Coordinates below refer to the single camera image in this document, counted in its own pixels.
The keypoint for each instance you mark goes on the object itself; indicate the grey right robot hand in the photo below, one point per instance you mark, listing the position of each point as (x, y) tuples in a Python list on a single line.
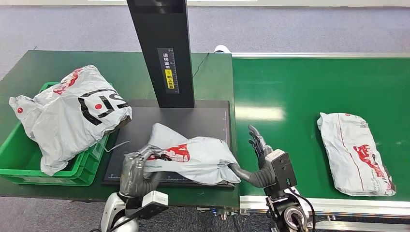
[(262, 174)]

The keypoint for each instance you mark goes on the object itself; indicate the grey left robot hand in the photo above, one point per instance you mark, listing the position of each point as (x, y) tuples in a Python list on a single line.
[(131, 176)]

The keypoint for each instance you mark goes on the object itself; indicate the small grey red-print package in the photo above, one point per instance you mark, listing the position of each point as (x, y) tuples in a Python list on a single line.
[(205, 160)]

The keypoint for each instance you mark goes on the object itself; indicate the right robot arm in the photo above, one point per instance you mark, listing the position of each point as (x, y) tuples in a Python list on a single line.
[(291, 214)]

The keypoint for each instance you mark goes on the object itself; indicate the large grey printed package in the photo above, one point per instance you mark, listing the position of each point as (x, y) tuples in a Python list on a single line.
[(64, 128)]

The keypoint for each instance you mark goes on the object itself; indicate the long grey red-print package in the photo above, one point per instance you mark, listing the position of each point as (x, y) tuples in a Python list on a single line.
[(349, 153)]

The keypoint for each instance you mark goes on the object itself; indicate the green plastic basket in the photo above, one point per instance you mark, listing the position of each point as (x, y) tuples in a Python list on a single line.
[(19, 157)]

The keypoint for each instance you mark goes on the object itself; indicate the clear plastic strip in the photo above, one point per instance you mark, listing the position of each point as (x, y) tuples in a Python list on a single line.
[(119, 145)]

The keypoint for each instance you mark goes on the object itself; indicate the dark grey scale platform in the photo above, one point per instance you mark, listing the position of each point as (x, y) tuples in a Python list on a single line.
[(198, 121)]

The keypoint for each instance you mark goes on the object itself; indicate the green conveyor belt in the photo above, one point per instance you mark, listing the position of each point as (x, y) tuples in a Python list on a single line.
[(304, 89)]

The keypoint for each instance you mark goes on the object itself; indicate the black yellow ruler label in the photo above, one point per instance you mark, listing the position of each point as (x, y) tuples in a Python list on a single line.
[(169, 70)]

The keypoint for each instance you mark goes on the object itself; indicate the green work table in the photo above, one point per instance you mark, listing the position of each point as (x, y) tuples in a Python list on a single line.
[(48, 60)]

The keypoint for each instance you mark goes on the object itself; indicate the black scanner column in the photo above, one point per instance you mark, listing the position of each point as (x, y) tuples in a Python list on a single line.
[(160, 32)]

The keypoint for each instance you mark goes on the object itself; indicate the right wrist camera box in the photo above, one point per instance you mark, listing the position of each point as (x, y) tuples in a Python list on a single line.
[(282, 169)]

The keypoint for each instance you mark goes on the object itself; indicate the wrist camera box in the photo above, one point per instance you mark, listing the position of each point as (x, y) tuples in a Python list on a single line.
[(282, 169), (153, 201)]

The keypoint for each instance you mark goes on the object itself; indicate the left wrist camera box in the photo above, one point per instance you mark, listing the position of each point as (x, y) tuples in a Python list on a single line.
[(153, 201)]

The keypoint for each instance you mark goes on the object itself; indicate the metal connector bracket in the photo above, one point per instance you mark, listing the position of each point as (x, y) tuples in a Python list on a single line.
[(224, 213)]

